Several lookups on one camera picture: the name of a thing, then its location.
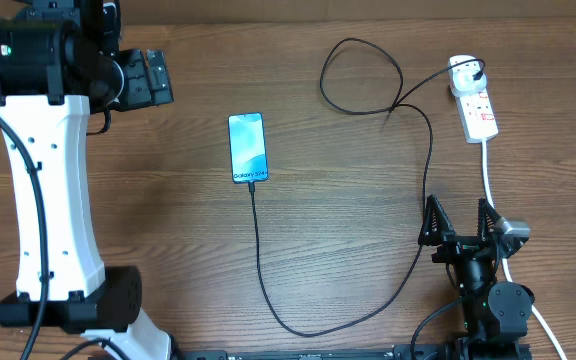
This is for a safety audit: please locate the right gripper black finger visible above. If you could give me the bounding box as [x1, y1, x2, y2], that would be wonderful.
[477, 198, 501, 238]
[418, 194, 455, 246]

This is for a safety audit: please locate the blue Samsung Galaxy smartphone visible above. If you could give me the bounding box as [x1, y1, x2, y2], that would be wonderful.
[228, 112, 269, 183]

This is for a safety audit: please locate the black USB charging cable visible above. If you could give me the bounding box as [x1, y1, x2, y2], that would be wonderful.
[247, 37, 487, 338]

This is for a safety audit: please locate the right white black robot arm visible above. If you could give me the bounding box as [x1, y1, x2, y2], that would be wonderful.
[410, 195, 535, 360]

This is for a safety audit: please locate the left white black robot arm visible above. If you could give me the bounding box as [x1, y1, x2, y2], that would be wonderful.
[0, 0, 179, 359]

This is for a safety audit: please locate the white charger plug adapter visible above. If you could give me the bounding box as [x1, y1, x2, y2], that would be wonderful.
[448, 55, 487, 98]

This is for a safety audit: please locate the white power strip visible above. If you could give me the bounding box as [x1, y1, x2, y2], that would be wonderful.
[456, 90, 499, 143]

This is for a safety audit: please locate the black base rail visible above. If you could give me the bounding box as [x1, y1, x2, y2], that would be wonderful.
[177, 344, 532, 360]

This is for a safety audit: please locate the white power strip cord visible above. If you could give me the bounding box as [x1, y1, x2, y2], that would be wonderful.
[480, 139, 569, 360]

